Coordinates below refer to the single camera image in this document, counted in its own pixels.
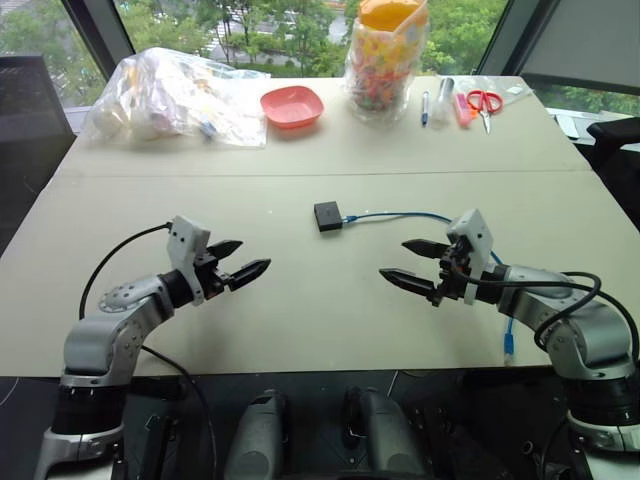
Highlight pink plastic bowl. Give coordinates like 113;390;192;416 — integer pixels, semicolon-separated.
259;85;325;131

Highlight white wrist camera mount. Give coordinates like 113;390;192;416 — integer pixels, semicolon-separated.
166;215;212;306
446;208;497;306

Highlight clear plastic bag of items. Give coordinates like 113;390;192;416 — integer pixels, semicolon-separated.
82;47;272;151

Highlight clear jar with orange lid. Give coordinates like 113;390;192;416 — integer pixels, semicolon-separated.
343;0;430;127

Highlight red-handled scissors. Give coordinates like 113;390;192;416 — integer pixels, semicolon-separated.
465;88;503;135

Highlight blue cable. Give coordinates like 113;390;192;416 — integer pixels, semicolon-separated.
342;210;517;364

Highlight grey roller blind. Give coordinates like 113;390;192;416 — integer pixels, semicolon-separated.
519;0;640;97

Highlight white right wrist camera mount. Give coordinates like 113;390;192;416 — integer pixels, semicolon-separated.
446;208;497;306

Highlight small black box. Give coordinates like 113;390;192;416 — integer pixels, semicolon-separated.
313;201;345;235

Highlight small clear plastic bag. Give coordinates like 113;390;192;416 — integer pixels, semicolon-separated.
499;82;534;102

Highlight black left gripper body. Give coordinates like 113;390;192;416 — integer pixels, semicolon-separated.
194;247;237;301

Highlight pink highlighter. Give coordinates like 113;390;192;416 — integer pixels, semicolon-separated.
453;93;473;128

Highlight clear plastic tube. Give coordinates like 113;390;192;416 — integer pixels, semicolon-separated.
430;76;456;127

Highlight black mesh office chair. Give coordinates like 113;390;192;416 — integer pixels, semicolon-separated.
0;55;77;256

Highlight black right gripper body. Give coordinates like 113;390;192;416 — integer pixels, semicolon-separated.
433;238;475;307

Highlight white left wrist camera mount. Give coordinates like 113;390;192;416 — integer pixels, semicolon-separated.
166;215;212;306

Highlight dark grey rounded shape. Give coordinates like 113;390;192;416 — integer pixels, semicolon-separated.
341;385;427;480
233;388;292;480

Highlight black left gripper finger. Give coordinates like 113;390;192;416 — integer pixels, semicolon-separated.
227;258;273;292
206;239;245;262

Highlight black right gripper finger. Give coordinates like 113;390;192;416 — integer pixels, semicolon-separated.
378;267;440;302
401;239;447;261

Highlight black window frame post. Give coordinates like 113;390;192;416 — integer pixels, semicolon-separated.
63;0;137;81
472;0;562;77

